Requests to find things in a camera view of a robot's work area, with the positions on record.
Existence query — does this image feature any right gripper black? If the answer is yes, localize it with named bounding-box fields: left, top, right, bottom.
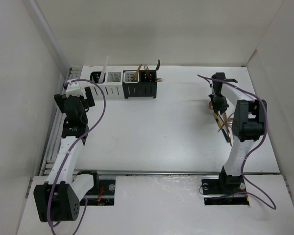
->
left=209, top=93, right=229, bottom=115

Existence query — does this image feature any white chopstick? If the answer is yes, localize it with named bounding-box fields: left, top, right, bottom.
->
left=98, top=56, right=109, bottom=83

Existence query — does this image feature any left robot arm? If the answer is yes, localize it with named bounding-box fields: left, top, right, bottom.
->
left=33, top=87, right=100, bottom=223

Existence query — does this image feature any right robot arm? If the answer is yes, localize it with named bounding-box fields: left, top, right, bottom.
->
left=209, top=72, right=268, bottom=194

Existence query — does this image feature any black insert cup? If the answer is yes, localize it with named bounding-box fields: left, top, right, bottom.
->
left=90, top=71, right=106, bottom=84

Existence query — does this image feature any white utensil holder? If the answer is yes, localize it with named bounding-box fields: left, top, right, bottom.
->
left=88, top=70, right=125, bottom=100

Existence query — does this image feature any white insert cup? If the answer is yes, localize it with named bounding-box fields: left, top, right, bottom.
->
left=123, top=71, right=140, bottom=84

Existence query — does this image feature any black utensil holder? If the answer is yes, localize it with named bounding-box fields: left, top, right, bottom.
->
left=122, top=70, right=157, bottom=99

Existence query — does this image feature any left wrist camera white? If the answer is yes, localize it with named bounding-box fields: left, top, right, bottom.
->
left=63, top=79, right=86, bottom=98

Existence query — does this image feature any aluminium rail left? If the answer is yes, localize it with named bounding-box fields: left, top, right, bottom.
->
left=36, top=67, right=82, bottom=176

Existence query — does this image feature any aluminium rail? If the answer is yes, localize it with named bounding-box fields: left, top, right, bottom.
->
left=36, top=67, right=82, bottom=176
left=73, top=170, right=280, bottom=177

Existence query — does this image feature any aluminium rail front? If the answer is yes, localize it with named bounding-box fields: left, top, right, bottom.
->
left=73, top=170, right=280, bottom=177

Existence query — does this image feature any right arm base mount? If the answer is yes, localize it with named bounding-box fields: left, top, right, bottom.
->
left=201, top=178, right=249, bottom=206

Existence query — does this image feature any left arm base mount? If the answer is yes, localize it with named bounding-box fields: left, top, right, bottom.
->
left=85, top=175, right=116, bottom=206

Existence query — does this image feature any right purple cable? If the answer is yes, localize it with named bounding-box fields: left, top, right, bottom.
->
left=197, top=74, right=277, bottom=211

